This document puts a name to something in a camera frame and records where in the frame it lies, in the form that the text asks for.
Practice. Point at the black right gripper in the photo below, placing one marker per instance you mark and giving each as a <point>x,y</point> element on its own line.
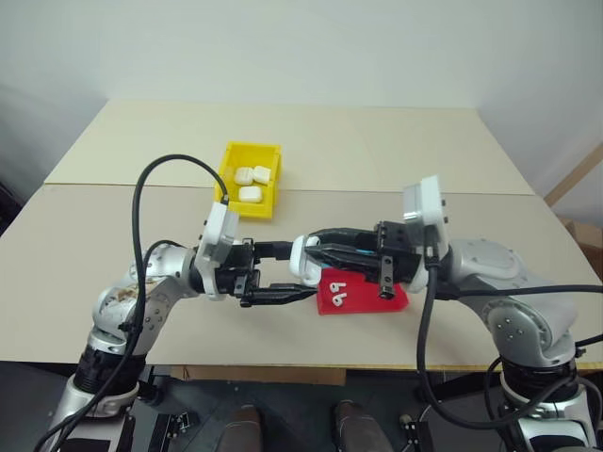
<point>396,256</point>

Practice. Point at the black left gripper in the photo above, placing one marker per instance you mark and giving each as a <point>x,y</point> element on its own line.
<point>238,270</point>

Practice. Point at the white earbud case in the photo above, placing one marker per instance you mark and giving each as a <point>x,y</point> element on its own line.
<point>263,174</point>
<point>244,175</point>
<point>301,266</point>
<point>250,194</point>

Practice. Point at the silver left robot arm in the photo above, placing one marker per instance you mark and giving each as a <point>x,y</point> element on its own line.
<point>160,287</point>

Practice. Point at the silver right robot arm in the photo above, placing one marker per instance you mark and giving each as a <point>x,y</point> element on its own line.
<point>513,301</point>

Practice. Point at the yellow plastic bin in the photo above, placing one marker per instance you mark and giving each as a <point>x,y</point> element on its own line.
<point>249,212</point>

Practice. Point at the white closed earbud case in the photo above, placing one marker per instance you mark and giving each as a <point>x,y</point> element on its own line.
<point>244,175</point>
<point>263,174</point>
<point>250,194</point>

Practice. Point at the white earbud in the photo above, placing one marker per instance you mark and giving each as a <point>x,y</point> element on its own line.
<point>338,287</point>
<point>338,300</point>

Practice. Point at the red plastic tray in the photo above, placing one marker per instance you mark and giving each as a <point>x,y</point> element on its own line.
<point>363,299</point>

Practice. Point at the brown cardboard box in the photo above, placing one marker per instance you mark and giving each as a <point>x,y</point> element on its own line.
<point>586,245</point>

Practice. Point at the wooden beam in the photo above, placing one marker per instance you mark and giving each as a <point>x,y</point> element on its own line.
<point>575,174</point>

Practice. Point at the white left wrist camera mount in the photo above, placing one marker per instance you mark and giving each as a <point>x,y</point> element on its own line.
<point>217,230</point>

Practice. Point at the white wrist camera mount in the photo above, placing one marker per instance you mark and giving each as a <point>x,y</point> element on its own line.
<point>426,207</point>
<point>217,230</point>

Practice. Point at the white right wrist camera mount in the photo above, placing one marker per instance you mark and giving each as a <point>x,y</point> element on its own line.
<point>426,207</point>

